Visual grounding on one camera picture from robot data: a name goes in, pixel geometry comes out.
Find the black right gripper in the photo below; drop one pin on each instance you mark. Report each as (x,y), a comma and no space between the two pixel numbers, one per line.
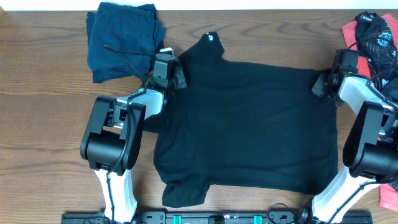
(319,88)

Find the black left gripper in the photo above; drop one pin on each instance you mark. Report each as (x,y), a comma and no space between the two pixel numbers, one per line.
(179,78)

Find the plain black t-shirt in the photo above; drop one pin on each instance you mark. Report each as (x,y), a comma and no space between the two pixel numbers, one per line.
(242,124)

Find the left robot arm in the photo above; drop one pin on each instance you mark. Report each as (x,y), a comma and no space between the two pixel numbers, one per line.
(112,138)

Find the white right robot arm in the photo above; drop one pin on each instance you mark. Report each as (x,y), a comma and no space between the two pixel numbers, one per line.
(370,150)

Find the folded dark blue garment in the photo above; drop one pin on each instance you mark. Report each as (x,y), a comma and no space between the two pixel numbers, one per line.
(123,41)

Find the black patterned jersey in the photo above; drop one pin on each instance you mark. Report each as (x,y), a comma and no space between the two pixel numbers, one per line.
(381,52)

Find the red garment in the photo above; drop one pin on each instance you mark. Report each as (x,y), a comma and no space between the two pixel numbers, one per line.
(388,194)

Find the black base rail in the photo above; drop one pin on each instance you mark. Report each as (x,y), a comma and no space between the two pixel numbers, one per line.
(210,218)

